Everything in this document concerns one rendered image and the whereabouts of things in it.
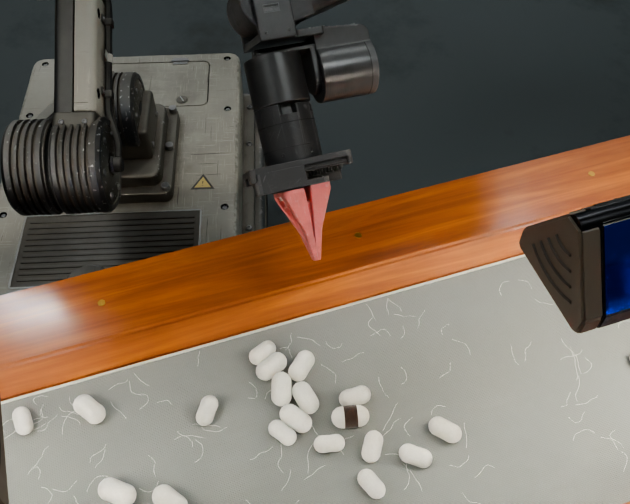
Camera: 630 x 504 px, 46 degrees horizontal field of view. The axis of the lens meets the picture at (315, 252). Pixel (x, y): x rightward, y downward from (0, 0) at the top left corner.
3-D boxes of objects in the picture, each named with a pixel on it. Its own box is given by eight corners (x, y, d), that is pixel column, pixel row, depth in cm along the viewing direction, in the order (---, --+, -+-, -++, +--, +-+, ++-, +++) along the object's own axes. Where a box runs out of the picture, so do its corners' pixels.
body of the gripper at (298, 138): (355, 167, 71) (339, 91, 70) (252, 189, 69) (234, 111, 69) (340, 172, 77) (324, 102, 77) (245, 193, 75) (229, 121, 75)
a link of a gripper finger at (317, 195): (347, 255, 71) (326, 160, 70) (275, 273, 70) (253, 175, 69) (331, 253, 78) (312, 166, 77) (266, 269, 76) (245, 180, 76)
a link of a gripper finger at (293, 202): (371, 250, 71) (350, 154, 71) (300, 267, 70) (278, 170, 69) (353, 248, 78) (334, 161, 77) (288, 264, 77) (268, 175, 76)
